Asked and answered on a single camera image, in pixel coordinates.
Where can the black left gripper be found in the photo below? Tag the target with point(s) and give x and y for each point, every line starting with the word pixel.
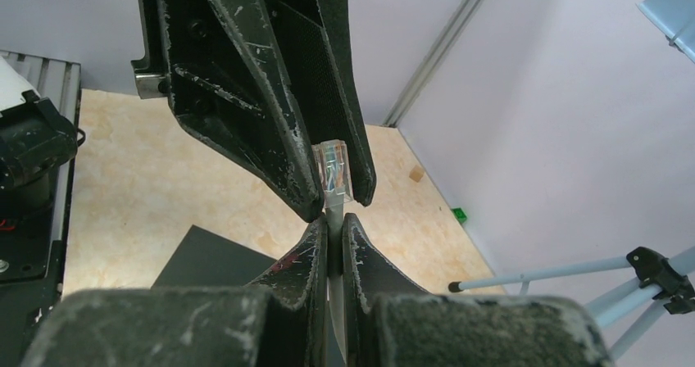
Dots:
pixel 230 90

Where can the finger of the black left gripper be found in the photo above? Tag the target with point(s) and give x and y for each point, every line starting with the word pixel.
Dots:
pixel 315 43

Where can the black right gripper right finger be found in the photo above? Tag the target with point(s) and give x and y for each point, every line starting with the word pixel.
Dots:
pixel 392 321

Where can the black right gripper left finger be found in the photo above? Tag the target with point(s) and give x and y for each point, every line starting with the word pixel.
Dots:
pixel 278 319

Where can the black mat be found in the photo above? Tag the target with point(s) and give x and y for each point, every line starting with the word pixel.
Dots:
pixel 205 259

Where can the small green block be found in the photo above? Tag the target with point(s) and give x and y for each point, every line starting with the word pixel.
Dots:
pixel 460 215

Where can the small wooden cube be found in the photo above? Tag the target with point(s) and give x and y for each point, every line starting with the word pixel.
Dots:
pixel 417 173

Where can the light blue tripod stand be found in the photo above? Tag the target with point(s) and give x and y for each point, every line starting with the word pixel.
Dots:
pixel 593 176

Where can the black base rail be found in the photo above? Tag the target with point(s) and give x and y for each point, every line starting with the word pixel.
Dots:
pixel 40 136

